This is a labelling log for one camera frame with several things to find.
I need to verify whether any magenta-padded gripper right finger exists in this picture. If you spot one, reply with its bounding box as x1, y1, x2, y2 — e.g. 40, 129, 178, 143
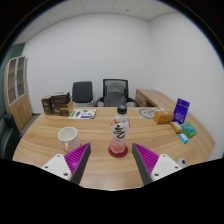
131, 142, 183, 186

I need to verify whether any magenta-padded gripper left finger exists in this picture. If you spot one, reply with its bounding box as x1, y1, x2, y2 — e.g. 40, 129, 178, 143
41, 142, 92, 186

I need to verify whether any clear pink drink bottle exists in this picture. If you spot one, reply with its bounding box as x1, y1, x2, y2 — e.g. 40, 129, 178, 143
109, 104, 131, 156

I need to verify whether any small white round object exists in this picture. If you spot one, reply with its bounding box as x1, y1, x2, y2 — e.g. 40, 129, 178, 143
176, 157, 188, 169

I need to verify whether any white marbled ceramic mug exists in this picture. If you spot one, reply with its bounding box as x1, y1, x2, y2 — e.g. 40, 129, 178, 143
57, 126, 81, 153

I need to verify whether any small yellowish box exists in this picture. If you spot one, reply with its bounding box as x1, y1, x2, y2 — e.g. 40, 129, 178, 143
169, 121, 184, 134

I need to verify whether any green flat box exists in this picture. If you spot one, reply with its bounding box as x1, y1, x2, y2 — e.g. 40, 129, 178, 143
179, 121, 198, 139

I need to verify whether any flat round red coaster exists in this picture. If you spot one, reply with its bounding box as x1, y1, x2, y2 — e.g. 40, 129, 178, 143
107, 145, 129, 159

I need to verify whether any tan cardboard box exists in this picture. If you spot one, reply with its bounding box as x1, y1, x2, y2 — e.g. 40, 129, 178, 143
153, 110, 175, 126

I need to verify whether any white green purple leaflet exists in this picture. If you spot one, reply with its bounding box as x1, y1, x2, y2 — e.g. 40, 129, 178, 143
68, 108, 97, 120

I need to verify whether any standing purple box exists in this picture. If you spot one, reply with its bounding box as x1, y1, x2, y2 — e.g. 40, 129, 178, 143
172, 97, 191, 125

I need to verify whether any black leather sofa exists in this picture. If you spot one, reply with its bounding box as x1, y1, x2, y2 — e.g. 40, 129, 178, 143
0, 113, 21, 159

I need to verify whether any large dark brown box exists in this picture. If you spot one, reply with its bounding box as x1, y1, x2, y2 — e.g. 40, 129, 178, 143
50, 91, 74, 117

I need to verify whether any small dark brown box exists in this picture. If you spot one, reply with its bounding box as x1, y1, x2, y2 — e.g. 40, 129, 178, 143
40, 95, 54, 116

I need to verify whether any black solid-back office chair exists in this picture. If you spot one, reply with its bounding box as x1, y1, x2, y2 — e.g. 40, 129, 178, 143
71, 80, 94, 108

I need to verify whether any wooden glass-door cabinet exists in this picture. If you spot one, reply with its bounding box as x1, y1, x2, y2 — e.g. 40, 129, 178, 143
3, 55, 33, 131

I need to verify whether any black mesh-back office chair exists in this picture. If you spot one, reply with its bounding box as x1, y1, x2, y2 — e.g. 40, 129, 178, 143
94, 78, 139, 108

